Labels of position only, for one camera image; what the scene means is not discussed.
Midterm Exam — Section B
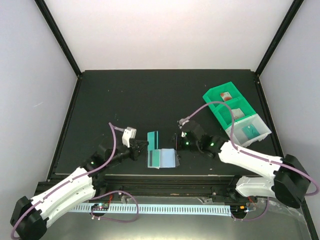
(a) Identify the frame post black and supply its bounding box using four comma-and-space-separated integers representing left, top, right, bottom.
34, 0, 82, 77
255, 0, 304, 77

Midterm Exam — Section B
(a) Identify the green bin far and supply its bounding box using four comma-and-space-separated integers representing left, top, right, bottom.
202, 81, 245, 111

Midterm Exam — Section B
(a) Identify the white card black stripe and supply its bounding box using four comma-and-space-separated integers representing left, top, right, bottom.
231, 108, 245, 120

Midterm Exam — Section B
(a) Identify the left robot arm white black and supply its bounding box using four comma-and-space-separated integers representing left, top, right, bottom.
10, 139, 148, 240

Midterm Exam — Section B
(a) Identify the green bin middle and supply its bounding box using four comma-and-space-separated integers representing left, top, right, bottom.
214, 97, 256, 130

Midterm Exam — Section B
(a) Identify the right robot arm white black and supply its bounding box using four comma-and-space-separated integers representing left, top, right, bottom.
176, 119, 311, 209

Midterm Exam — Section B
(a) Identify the teal credit card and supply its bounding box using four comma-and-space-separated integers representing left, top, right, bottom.
147, 131, 159, 151
242, 124, 261, 140
147, 149, 161, 169

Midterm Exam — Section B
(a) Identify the purple cable loop front right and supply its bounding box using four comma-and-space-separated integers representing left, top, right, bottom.
230, 197, 272, 223

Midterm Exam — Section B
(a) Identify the black aluminium rail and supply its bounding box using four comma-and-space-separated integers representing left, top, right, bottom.
37, 174, 303, 198

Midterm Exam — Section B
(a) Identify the right frame post black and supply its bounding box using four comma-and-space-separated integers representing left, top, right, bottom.
255, 0, 304, 77

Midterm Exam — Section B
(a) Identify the white translucent bin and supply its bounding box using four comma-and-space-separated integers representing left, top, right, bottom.
225, 113, 272, 148

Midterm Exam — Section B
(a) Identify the left controller board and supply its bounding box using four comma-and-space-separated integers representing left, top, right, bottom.
91, 203, 109, 211

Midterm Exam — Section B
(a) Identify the green bin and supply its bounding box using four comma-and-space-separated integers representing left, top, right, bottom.
214, 97, 256, 130
202, 81, 245, 111

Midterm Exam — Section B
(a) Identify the black card holder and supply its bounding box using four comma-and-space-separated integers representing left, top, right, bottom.
146, 148, 180, 169

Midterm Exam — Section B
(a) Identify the purple cable loop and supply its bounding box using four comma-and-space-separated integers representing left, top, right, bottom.
230, 197, 272, 223
90, 190, 142, 223

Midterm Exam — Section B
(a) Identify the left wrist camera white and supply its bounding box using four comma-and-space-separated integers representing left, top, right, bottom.
121, 127, 137, 148

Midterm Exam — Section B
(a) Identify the red white card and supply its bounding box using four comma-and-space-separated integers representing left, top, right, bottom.
220, 91, 233, 102

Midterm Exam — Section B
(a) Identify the left frame post black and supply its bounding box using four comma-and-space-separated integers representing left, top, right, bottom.
34, 0, 82, 77

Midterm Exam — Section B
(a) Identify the right controller board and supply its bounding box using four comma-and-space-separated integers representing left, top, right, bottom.
230, 205, 256, 214

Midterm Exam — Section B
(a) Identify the controller board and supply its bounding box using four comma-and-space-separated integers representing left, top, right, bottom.
230, 205, 256, 214
91, 203, 109, 211

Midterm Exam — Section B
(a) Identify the purple cable loop front left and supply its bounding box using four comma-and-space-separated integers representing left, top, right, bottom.
90, 190, 142, 223

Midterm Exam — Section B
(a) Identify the white slotted cable duct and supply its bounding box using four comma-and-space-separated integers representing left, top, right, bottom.
69, 203, 231, 217

